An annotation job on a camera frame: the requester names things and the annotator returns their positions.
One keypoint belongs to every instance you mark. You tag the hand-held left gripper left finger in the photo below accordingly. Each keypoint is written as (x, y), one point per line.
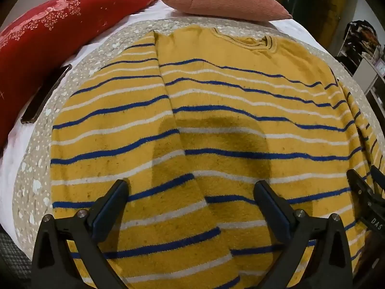
(108, 213)

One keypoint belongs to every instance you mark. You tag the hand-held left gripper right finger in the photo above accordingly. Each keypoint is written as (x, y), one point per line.
(275, 213)

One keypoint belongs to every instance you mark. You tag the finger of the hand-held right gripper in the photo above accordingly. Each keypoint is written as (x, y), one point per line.
(379, 179)
(359, 192)

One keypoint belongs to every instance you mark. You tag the yellow striped sweater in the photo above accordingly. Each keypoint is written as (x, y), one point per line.
(210, 96)

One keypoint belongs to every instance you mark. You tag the cluttered storage shelf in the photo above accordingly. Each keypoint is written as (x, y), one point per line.
(365, 51)

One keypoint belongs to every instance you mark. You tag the black smartphone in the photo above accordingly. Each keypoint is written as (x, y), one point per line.
(45, 96)

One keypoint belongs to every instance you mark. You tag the beige dotted quilted mat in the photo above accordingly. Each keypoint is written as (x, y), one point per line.
(99, 51)

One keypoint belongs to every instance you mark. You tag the dark doorway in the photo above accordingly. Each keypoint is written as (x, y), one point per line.
(315, 3)

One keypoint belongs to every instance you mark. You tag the red floral pillow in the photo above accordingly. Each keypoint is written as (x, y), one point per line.
(45, 36)

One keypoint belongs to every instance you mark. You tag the grey fabric bed frame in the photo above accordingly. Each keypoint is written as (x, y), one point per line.
(12, 259)

